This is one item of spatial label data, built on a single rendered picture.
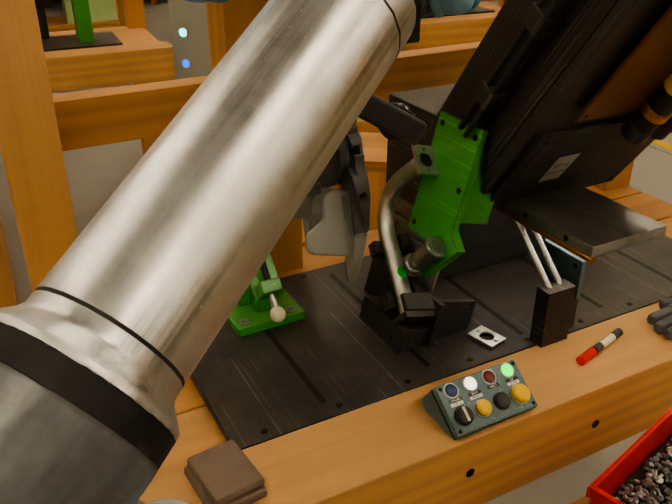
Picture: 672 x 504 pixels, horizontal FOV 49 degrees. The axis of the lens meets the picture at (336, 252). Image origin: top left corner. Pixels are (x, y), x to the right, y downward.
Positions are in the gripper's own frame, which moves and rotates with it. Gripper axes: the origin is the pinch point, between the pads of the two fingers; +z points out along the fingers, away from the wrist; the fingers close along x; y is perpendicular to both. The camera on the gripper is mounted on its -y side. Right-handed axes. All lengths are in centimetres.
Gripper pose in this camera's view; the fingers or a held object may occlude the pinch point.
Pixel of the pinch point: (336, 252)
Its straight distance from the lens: 73.0
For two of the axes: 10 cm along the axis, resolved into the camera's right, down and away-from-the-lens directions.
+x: 4.7, 4.1, -7.8
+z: 0.0, 8.8, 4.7
